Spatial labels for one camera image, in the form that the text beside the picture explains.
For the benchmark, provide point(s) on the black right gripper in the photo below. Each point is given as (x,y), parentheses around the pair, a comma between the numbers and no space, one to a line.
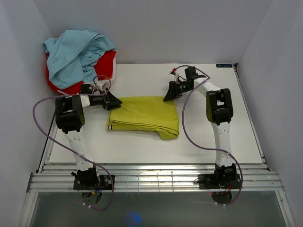
(173,92)

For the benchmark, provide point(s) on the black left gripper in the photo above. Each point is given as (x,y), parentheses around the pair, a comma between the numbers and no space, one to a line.
(110,99)

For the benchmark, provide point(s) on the yellow-green trousers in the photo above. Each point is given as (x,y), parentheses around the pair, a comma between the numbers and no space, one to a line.
(146,113)

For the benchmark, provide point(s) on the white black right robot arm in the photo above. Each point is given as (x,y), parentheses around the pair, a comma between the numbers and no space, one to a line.
(219,112)

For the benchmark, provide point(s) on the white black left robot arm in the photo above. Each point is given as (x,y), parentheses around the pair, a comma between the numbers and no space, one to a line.
(70,118)

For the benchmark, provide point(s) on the white plastic laundry basket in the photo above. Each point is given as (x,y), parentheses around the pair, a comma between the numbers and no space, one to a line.
(106,68)

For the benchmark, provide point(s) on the red garment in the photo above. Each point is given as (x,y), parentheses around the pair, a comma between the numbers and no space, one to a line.
(74,89)

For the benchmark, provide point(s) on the light blue garment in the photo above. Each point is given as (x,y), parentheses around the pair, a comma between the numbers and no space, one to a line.
(72,56)

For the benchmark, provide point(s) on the blue logo sticker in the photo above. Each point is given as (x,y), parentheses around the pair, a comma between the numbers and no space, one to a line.
(224,65)

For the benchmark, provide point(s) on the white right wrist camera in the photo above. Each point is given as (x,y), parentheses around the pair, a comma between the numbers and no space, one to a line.
(175,74)

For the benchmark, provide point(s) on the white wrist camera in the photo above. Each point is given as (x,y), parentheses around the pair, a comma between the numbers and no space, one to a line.
(175,74)
(101,85)

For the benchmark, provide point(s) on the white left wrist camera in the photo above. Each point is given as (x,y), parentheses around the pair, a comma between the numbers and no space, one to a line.
(101,85)

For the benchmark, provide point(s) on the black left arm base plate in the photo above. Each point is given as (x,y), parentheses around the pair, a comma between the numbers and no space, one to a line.
(105,183)

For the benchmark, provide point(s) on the white wire grid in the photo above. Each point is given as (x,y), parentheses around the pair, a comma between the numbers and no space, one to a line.
(157,183)

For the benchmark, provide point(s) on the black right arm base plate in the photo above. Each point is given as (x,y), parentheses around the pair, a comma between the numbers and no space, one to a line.
(209,181)

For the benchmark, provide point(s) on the aluminium table frame rails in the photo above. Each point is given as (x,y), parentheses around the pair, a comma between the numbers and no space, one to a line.
(52,202)

